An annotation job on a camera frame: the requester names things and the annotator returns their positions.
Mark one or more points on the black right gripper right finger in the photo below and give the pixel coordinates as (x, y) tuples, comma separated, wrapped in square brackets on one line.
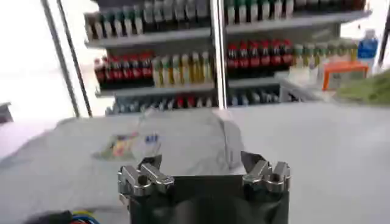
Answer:
[(268, 175)]

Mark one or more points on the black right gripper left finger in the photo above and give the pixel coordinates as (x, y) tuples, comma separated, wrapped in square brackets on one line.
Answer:
[(143, 176)]

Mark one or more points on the grey printed t-shirt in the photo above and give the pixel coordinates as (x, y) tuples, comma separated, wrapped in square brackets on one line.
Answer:
[(170, 149)]

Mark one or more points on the orange plastic stool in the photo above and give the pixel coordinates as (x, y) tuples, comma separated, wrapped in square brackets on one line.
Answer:
[(342, 71)]

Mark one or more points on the green cloth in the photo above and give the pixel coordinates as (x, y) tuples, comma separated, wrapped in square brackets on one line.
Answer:
[(365, 88)]

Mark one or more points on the grey shelf rack with bottles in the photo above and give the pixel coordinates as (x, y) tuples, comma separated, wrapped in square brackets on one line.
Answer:
[(219, 51)]

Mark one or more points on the thin metal pole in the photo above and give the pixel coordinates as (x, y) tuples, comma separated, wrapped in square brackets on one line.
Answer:
[(74, 58), (61, 58)]

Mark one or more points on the dark grey box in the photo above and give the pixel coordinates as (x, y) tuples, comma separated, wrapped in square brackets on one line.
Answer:
[(5, 112)]

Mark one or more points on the blue water bottle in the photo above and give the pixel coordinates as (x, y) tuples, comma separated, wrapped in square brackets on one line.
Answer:
[(367, 47)]

